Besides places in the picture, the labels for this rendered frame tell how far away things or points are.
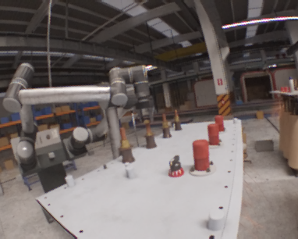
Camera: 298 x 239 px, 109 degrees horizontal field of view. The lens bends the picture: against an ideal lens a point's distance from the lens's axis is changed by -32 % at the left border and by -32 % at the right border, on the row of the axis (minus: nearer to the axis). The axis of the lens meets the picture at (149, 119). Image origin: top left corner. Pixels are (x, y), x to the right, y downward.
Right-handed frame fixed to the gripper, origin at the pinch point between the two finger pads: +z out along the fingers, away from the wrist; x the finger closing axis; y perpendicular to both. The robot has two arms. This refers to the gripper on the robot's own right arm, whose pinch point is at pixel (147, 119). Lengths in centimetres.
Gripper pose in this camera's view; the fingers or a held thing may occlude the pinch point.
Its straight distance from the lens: 112.2
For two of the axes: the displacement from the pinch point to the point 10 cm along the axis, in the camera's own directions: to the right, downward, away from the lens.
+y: -5.6, 1.8, -8.1
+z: 1.7, 9.8, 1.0
